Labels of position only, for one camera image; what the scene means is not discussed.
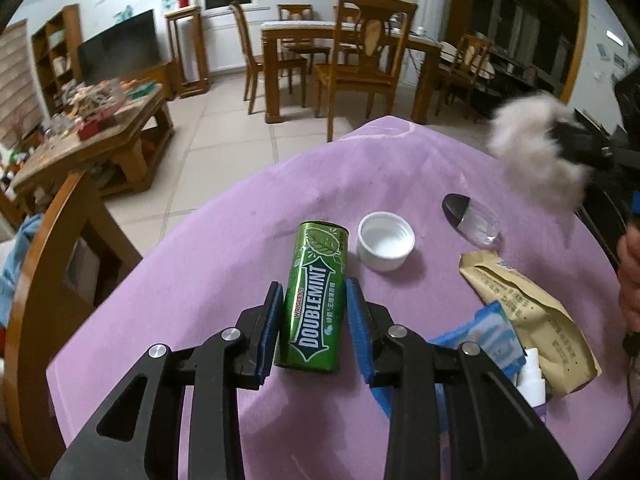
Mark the white standing air conditioner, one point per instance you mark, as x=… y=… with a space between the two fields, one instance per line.
x=431 y=5

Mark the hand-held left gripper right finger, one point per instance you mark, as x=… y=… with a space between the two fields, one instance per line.
x=357 y=330

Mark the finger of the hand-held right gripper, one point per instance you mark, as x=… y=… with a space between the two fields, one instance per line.
x=580 y=145

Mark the wooden door frame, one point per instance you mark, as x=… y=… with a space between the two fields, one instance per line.
x=577 y=35

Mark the wooden dining table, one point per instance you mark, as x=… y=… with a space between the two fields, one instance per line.
x=274 y=60

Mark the white radiator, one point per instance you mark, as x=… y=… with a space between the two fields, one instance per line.
x=220 y=40

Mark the blue cloth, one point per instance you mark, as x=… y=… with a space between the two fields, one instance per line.
x=20 y=250

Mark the wooden coffee table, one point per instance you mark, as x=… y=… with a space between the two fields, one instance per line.
x=120 y=130

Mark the purple tablecloth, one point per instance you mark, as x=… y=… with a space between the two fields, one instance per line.
x=225 y=240

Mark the beige packet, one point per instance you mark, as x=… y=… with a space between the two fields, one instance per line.
x=540 y=320

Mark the clear case black cap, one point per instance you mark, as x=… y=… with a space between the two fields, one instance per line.
x=475 y=222

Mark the white bottle cap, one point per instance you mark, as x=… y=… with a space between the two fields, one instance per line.
x=385 y=247

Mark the wooden bookshelf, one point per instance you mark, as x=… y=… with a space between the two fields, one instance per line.
x=75 y=35

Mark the tall wooden stand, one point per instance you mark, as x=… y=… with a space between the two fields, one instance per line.
x=187 y=12

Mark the person's right hand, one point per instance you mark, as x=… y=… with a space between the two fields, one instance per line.
x=631 y=285

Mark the wooden dining chair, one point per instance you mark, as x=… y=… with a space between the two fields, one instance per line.
x=470 y=55
x=280 y=62
x=295 y=12

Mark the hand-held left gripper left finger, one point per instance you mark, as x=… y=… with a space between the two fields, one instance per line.
x=267 y=330

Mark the pile of coffee table clutter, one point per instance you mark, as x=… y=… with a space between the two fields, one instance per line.
x=90 y=105

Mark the white fluff ball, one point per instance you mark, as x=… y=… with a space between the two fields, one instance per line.
x=525 y=160

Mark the white spray bottle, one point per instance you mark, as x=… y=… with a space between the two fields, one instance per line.
x=531 y=380

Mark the wooden armchair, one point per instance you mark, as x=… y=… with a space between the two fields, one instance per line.
x=45 y=260

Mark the black television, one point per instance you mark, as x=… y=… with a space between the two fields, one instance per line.
x=120 y=45

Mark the green gum tin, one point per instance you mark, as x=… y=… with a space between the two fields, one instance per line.
x=312 y=300

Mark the wooden television cabinet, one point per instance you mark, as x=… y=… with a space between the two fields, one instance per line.
x=162 y=80

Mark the wide roller blind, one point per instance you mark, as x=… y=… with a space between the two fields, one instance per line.
x=17 y=85

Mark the wooden dining chair oval back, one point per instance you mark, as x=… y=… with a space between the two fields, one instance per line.
x=350 y=75

